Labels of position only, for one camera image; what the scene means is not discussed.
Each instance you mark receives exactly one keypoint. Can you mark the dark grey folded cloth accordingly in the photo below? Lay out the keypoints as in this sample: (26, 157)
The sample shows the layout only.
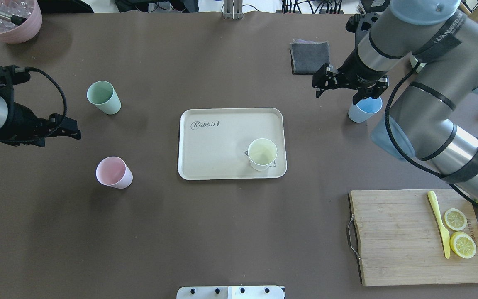
(308, 56)

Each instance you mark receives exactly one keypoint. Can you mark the yellow plastic knife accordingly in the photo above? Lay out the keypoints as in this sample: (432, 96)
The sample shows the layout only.
(444, 233)

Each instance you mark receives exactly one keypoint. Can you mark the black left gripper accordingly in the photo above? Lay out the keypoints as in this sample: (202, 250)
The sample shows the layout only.
(22, 120)

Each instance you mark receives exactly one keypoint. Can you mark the pink cup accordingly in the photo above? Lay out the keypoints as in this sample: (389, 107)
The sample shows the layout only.
(114, 172)

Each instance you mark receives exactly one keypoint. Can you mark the mint green cup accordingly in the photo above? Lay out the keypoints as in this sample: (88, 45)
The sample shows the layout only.
(104, 97)

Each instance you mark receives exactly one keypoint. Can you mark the light blue cup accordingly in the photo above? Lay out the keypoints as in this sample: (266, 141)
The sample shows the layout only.
(366, 108)

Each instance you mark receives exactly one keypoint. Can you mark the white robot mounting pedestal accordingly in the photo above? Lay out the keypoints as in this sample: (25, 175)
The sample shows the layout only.
(232, 292)

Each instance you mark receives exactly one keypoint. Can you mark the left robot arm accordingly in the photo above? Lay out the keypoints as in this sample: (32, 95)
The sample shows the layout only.
(5, 116)

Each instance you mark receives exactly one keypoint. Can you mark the pink bowl with ice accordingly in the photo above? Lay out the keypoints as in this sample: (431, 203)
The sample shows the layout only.
(14, 34)

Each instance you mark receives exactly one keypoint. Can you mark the aluminium frame post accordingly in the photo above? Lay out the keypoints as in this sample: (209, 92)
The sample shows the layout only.
(232, 9)

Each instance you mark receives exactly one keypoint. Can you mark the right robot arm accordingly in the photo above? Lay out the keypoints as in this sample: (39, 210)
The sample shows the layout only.
(442, 37)

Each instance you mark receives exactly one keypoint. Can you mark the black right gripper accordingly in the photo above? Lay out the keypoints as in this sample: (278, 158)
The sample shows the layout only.
(352, 69)

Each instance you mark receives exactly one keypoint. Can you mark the cream rabbit tray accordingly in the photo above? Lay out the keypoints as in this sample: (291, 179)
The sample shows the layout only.
(213, 143)

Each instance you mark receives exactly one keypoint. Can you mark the pale yellow white cup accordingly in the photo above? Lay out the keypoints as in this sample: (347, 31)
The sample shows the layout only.
(262, 154)

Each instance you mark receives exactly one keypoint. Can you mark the wooden cutting board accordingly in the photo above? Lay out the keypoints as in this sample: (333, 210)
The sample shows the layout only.
(398, 241)

